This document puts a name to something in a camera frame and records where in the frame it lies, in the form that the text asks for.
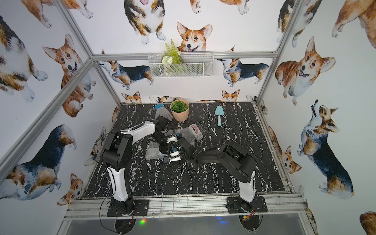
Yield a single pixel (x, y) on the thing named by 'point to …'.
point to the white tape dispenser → (196, 131)
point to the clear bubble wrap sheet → (154, 152)
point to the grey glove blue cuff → (161, 110)
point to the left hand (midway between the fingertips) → (173, 148)
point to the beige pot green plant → (180, 109)
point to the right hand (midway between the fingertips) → (175, 148)
